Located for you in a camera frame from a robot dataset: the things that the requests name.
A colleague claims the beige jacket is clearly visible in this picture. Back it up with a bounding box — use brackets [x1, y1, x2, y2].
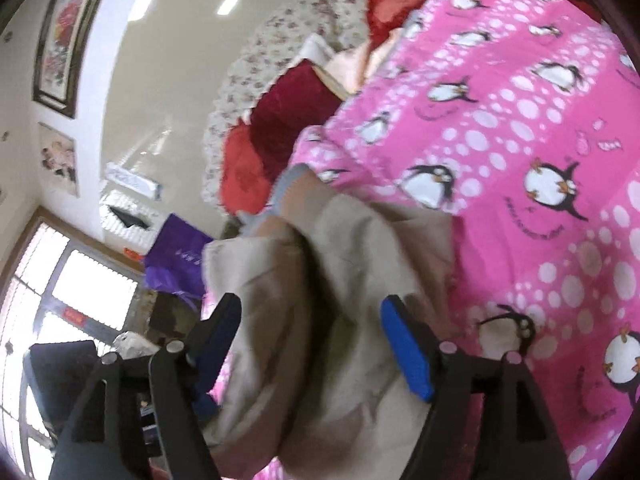
[204, 165, 456, 479]

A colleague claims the purple shopping bag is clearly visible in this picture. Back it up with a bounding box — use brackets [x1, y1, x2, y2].
[143, 214, 214, 311]

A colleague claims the dark hanging cloth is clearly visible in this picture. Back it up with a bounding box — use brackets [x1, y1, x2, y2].
[108, 206, 151, 231]

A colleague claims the bright red pillow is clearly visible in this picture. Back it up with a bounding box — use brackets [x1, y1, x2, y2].
[219, 119, 272, 214]

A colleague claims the pink penguin blanket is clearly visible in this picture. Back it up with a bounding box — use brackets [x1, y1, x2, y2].
[199, 0, 640, 480]

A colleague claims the dark red velvet pillow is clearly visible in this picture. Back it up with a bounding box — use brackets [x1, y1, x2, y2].
[250, 60, 343, 183]

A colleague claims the peach pillow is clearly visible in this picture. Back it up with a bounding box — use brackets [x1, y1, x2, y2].
[292, 28, 401, 101]

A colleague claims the framed flower painting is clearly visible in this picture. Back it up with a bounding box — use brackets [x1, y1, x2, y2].
[32, 0, 101, 118]

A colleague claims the small red cushion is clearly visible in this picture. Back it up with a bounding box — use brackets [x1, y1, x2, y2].
[366, 0, 426, 49]

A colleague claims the floral headboard cover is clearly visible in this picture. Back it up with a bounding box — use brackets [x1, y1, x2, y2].
[201, 0, 369, 214]

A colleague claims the wall calendar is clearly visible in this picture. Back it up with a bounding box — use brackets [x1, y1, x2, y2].
[104, 162, 163, 202]

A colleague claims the small wall picture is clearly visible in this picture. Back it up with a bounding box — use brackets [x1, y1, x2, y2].
[38, 122, 79, 197]

